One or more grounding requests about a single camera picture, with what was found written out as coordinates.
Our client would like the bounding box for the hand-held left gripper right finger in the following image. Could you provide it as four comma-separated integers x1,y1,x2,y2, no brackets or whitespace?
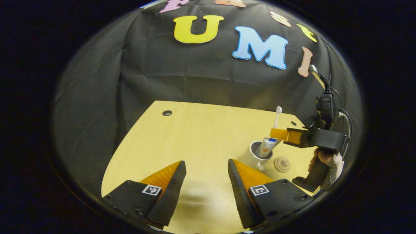
227,159,317,229

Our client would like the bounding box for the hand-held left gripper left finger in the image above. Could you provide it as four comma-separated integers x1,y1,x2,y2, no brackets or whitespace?
101,160,187,228

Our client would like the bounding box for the white toothpaste tube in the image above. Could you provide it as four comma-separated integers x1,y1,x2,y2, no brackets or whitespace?
254,137,282,159

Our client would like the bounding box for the round cork coaster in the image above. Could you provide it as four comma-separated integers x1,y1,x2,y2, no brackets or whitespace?
274,156,291,173

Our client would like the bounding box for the white toothbrush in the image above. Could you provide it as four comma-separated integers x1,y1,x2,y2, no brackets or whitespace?
273,106,283,129

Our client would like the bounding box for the white cup with wooden handle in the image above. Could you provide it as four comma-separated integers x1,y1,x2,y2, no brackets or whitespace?
239,140,274,172

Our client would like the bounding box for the wooden desktop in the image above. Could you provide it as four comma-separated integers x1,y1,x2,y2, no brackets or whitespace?
101,101,320,234

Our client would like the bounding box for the black backdrop cloth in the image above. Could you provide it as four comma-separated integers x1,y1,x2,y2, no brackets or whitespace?
54,0,363,199

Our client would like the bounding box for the black cable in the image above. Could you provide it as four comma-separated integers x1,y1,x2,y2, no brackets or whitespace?
330,86,352,153

